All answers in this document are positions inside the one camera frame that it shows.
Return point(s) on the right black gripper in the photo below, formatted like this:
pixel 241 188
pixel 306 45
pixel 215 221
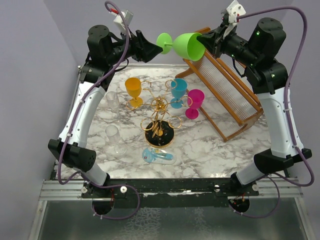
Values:
pixel 215 41

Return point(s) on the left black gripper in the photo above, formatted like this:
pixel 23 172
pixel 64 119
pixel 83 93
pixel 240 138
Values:
pixel 143 50

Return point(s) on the green plastic wine glass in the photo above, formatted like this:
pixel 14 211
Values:
pixel 185 45

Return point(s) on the blue plastic wine glass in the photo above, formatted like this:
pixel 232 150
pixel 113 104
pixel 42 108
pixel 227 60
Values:
pixel 178 90

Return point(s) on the pink plastic wine glass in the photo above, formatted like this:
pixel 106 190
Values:
pixel 195 100

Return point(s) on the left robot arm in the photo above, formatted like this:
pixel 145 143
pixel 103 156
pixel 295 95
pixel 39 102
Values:
pixel 106 52

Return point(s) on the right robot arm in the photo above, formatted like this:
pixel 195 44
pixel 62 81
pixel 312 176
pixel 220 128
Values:
pixel 269 81

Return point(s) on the orange plastic wine glass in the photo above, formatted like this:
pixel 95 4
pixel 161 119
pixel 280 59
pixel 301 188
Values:
pixel 134 88

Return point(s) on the wooden dish rack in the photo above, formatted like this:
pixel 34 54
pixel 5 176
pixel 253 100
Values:
pixel 230 104

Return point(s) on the clear champagne flute back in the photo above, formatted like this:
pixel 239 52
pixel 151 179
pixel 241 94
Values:
pixel 113 102

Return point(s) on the clear champagne flute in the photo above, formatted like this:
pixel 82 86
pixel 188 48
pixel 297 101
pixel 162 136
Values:
pixel 113 135
pixel 113 102

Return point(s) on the clear champagne flute front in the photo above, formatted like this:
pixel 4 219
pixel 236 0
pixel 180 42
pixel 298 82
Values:
pixel 113 135

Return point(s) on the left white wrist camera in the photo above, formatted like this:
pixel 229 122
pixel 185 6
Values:
pixel 120 23

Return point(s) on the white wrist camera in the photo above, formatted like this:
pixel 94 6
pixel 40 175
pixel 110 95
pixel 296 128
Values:
pixel 232 12
pixel 120 23

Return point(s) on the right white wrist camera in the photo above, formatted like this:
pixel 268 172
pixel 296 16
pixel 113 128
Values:
pixel 232 12

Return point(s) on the gold wire wine glass rack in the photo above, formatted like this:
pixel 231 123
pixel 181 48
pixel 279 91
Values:
pixel 159 128

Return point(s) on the black mounting base rail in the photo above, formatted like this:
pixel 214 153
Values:
pixel 129 193

